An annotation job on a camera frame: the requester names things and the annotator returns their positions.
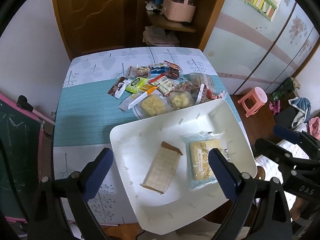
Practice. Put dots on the green snack packet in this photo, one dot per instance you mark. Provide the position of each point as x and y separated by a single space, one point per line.
136 84

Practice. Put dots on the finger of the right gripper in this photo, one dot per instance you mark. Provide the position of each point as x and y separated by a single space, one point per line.
286 134
272 151

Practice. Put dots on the blue snack packet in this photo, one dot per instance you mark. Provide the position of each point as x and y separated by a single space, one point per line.
157 69

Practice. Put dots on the brown wooden door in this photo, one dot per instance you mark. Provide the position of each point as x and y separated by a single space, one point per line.
90 26

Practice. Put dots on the clear bag printed text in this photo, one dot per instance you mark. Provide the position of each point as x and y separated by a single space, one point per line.
200 78

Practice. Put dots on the red candy clear packet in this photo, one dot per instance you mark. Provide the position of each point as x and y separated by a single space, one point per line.
186 86

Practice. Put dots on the pink plastic stool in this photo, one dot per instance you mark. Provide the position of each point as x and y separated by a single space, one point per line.
253 101

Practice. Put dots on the wooden shelf unit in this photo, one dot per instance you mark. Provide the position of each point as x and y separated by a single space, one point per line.
191 21

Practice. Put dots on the red stripe barcode packet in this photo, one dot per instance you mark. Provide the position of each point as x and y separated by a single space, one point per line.
164 84

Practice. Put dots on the yellow bread blue packet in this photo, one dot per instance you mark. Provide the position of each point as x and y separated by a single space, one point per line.
198 146

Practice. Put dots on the patterned teal tablecloth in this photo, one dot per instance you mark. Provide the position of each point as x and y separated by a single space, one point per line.
86 112

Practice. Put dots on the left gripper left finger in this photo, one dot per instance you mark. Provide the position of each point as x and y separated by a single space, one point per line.
95 172

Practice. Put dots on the green chalkboard pink frame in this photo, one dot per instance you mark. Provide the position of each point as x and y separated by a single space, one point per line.
26 156

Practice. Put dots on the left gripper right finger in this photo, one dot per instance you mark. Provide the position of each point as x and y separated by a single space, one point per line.
226 174

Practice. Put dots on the red white triangular snack packet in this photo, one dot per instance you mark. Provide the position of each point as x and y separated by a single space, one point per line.
205 94

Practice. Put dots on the sliding wardrobe doors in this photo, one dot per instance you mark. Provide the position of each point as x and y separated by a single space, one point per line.
247 50

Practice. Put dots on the orange white long packet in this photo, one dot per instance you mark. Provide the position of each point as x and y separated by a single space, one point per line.
134 99

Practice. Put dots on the white plastic tray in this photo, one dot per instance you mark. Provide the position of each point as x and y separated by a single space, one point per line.
135 144

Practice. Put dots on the brown cracker box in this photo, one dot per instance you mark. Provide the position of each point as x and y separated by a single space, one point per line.
162 169

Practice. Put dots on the dark cake red-seal packet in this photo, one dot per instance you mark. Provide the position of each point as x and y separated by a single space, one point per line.
173 70

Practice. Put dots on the brown chocolate snack packet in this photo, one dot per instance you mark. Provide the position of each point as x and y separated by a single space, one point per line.
119 87

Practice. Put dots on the folded cloth stack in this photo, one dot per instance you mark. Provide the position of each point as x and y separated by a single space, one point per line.
159 37

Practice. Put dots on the pink basket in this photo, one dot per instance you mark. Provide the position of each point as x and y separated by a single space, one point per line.
177 11

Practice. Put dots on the rice cake clear packet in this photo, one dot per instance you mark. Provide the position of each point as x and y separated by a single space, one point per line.
152 105

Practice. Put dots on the nut bar clear packet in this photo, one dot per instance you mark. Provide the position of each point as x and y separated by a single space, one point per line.
139 71

